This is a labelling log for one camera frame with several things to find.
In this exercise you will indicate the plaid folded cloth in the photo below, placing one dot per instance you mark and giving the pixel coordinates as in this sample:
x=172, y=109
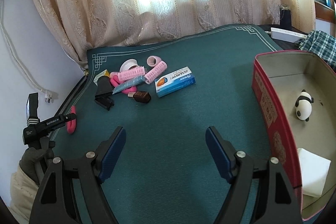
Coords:
x=321, y=44

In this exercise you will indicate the beige sleeve forearm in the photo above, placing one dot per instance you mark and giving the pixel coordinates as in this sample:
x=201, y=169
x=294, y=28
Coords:
x=23, y=191

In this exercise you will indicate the red tin box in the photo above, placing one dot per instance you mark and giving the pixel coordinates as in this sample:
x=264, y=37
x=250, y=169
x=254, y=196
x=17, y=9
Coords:
x=278, y=79

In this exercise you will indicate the light pink hair roller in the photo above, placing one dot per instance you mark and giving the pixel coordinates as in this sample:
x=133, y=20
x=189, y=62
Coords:
x=131, y=73

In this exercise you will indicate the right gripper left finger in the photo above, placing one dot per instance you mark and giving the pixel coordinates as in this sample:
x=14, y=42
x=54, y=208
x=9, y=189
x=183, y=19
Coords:
x=55, y=201

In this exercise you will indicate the small pink roller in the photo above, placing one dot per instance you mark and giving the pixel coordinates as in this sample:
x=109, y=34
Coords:
x=152, y=61

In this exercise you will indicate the white power strip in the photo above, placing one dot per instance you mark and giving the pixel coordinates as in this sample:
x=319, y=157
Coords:
x=285, y=35

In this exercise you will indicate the blue glitter tube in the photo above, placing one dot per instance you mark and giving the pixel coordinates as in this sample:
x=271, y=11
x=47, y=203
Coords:
x=129, y=84

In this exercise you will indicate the yellow green medicine box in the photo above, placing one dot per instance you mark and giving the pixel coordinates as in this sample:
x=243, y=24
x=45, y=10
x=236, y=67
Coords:
x=101, y=74

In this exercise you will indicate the white sponge block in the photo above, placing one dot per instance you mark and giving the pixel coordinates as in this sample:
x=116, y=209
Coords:
x=314, y=171

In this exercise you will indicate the dark pen holder cup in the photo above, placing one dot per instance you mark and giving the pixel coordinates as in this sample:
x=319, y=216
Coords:
x=285, y=18

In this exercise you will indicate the white panda toy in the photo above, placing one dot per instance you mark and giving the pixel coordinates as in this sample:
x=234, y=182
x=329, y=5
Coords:
x=303, y=106

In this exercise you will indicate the brown perfume bottle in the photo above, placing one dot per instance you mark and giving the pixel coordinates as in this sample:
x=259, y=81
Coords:
x=140, y=96

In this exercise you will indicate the pink foam curler rod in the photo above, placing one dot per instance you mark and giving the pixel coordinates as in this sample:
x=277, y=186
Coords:
x=115, y=83

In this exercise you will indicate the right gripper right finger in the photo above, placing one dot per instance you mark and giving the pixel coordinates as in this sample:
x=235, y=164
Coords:
x=275, y=199

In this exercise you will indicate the grey gloved left hand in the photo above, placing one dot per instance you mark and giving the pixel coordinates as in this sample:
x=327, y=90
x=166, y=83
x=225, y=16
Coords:
x=32, y=157

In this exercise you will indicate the blue orange medicine box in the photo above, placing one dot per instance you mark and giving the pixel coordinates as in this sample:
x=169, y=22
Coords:
x=174, y=81

